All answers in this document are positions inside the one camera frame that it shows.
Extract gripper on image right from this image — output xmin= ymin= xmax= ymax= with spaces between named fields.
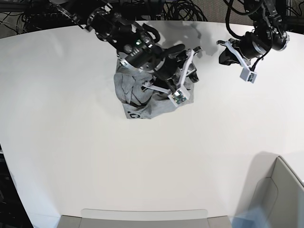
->
xmin=217 ymin=38 xmax=271 ymax=71

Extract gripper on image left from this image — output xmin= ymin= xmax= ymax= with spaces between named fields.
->
xmin=142 ymin=46 xmax=201 ymax=94

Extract grey T-shirt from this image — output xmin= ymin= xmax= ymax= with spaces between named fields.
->
xmin=113 ymin=59 xmax=195 ymax=120

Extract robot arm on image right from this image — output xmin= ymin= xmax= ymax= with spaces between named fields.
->
xmin=224 ymin=0 xmax=289 ymax=71

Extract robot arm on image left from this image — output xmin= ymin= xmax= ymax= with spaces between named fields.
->
xmin=51 ymin=0 xmax=201 ymax=94

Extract grey bin at right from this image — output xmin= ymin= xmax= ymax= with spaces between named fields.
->
xmin=248 ymin=157 xmax=304 ymax=228

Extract grey bin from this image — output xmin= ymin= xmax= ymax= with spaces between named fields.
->
xmin=248 ymin=157 xmax=304 ymax=228
xmin=57 ymin=209 xmax=232 ymax=228

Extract blue translucent object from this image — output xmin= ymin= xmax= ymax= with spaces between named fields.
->
xmin=231 ymin=207 xmax=269 ymax=228

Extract grey bin at bottom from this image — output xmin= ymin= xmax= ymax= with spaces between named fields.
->
xmin=57 ymin=209 xmax=232 ymax=228

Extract white camera box image right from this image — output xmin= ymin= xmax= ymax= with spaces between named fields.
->
xmin=240 ymin=68 xmax=257 ymax=83

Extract white camera box image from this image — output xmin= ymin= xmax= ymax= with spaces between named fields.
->
xmin=168 ymin=85 xmax=190 ymax=107
xmin=240 ymin=68 xmax=257 ymax=83

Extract white camera box image left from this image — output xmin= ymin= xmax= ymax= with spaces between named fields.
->
xmin=168 ymin=85 xmax=190 ymax=107

